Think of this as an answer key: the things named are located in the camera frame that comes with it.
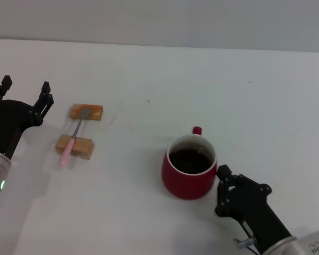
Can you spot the orange stained wooden block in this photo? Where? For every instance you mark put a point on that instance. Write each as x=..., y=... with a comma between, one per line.
x=97, y=112

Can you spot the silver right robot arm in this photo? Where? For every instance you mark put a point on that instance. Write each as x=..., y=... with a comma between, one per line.
x=303, y=244

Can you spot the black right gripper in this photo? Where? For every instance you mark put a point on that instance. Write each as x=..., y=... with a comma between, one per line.
x=255, y=207

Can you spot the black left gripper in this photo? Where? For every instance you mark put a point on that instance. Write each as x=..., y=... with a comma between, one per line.
x=5, y=125

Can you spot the plain light wooden block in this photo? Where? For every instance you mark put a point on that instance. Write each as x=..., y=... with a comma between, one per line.
x=82, y=147

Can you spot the red cup with coffee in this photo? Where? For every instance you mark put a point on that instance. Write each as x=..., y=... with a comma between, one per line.
x=180, y=186

